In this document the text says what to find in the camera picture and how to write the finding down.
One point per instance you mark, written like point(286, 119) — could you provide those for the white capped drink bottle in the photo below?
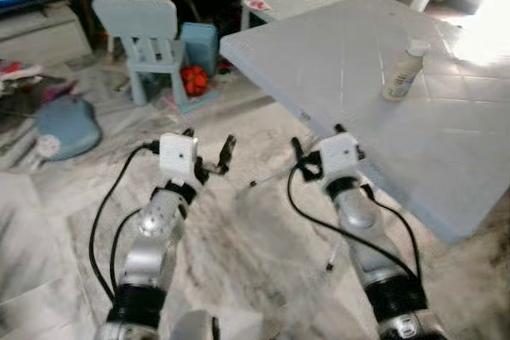
point(403, 73)

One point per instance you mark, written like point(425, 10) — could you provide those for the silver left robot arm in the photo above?
point(155, 228)

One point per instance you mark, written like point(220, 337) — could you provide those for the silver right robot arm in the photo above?
point(358, 220)

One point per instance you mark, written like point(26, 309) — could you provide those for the red ball toy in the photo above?
point(194, 81)

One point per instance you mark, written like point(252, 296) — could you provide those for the light blue plastic table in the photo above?
point(358, 77)

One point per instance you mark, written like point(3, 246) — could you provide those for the blue plastic box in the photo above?
point(199, 45)

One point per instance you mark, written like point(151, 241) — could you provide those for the blue round plastic seat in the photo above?
point(68, 129)

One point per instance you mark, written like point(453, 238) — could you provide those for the light blue child chair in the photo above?
point(139, 21)

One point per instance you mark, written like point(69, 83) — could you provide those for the small white table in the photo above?
point(287, 4)

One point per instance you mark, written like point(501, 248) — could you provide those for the pink card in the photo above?
point(257, 5)

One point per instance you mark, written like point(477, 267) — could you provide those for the white television stand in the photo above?
point(44, 37)

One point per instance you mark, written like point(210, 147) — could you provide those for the pink white shoe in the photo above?
point(20, 71)

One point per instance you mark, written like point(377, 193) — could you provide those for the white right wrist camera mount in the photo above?
point(339, 155)

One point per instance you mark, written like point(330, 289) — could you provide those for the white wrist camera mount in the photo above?
point(339, 155)
point(177, 157)

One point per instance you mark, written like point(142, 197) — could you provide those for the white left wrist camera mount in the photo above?
point(177, 157)

